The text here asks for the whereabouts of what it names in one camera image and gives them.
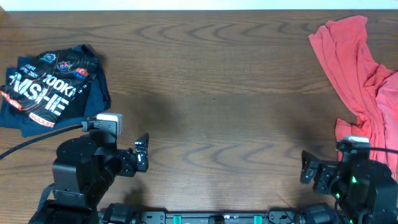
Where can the red t-shirt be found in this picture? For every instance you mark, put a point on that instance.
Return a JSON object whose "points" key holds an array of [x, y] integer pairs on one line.
{"points": [[367, 88]]}

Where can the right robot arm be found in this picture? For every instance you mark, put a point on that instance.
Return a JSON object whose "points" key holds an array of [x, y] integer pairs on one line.
{"points": [[364, 190]]}

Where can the black patterned jersey shirt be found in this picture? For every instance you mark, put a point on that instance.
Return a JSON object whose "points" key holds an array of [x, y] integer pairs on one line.
{"points": [[42, 88]]}

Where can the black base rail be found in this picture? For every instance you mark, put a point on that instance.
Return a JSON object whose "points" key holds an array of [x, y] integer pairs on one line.
{"points": [[157, 217]]}

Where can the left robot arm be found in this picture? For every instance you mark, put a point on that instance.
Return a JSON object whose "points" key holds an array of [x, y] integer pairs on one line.
{"points": [[85, 169]]}

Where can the folded blue garment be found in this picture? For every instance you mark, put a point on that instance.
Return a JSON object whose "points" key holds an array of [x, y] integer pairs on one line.
{"points": [[11, 118]]}

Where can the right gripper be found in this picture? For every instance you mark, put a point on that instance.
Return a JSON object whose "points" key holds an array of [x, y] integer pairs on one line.
{"points": [[328, 170]]}

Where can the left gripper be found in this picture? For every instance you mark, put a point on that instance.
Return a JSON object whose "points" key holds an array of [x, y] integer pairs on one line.
{"points": [[128, 166]]}

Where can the folded black garment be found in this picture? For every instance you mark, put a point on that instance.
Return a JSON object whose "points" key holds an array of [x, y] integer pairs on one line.
{"points": [[85, 100]]}

